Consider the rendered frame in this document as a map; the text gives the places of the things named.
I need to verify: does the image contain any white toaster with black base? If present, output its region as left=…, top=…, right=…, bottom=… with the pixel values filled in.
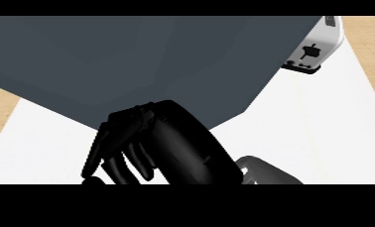
left=281, top=16, right=346, bottom=75

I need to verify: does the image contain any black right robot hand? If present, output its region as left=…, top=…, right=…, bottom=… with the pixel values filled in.
left=80, top=99, right=246, bottom=185

